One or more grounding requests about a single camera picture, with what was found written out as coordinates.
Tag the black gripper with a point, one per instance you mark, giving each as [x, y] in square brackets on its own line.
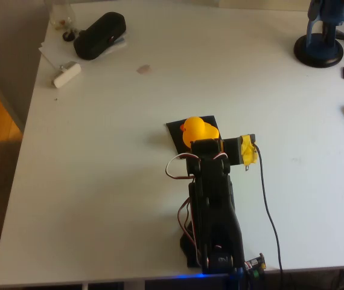
[206, 144]

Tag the yellow rubber duck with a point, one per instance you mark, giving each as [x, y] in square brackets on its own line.
[194, 128]

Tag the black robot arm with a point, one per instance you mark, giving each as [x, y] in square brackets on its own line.
[217, 211]

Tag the black square mat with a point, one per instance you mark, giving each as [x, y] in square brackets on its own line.
[175, 133]

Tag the small controller board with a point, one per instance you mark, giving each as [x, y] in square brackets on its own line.
[255, 264]

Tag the blue table clamp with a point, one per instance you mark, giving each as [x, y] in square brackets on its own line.
[236, 279]

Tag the blue microphone stand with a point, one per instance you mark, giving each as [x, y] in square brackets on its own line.
[318, 51]

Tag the black oval case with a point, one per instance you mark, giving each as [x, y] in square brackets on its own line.
[99, 36]

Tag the white charger plug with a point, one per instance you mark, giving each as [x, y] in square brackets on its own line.
[68, 75]

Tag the small black cap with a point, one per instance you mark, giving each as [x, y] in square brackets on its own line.
[68, 36]

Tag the white paper sheets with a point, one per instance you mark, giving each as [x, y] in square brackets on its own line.
[54, 49]

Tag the clear glass bottle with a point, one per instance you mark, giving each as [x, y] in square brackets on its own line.
[61, 18]

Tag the yellow taped gripper camera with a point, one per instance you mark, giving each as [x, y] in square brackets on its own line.
[248, 152]

